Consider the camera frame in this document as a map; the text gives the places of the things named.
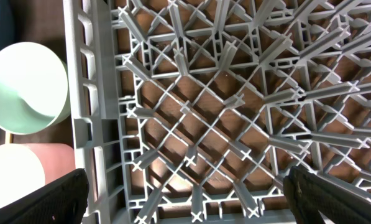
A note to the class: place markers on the grey dishwasher rack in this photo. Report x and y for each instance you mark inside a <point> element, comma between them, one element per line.
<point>195,111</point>

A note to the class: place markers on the mint green bowl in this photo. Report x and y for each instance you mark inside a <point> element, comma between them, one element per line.
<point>34,88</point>

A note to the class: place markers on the pink cup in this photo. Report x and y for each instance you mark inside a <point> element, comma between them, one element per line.
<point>24,168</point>

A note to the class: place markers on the wooden chopstick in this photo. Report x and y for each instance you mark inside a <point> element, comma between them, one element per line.
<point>8,139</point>

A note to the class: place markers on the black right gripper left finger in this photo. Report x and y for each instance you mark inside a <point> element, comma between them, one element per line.
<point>64,200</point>

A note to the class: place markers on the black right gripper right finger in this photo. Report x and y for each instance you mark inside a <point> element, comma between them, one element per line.
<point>311,198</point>

